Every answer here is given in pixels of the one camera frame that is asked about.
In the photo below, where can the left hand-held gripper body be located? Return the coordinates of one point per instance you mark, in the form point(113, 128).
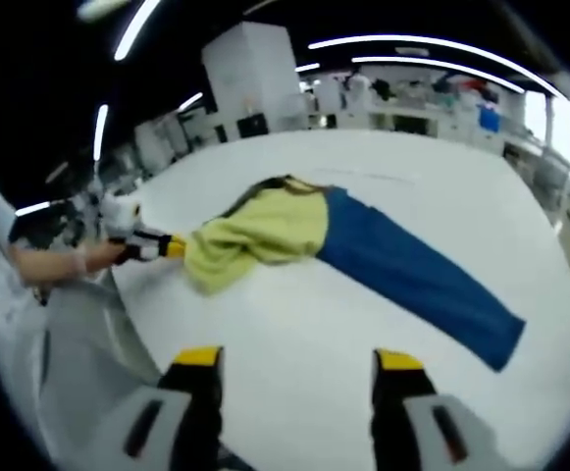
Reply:
point(120, 216)

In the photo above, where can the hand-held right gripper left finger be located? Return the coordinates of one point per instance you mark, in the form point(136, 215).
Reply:
point(167, 422)

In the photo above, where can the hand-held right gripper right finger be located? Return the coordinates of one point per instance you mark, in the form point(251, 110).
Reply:
point(422, 427)

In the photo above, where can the yellow long-sleeved garment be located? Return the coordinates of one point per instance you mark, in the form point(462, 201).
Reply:
point(284, 225)

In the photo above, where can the person's left hand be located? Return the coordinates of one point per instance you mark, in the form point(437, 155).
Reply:
point(95, 257)

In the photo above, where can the person in white shirt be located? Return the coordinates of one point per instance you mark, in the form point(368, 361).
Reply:
point(0, 294)

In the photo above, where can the black box at column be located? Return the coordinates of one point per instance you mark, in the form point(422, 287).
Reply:
point(252, 126)

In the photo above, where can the wide white column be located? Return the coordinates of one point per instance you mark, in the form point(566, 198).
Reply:
point(255, 68)

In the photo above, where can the white tall cabinet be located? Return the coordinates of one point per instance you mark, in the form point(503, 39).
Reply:
point(328, 95)

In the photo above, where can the white workbench cabinets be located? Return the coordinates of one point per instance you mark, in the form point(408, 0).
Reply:
point(412, 120)

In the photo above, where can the blue storage bin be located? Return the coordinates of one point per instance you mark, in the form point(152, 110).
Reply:
point(489, 118)

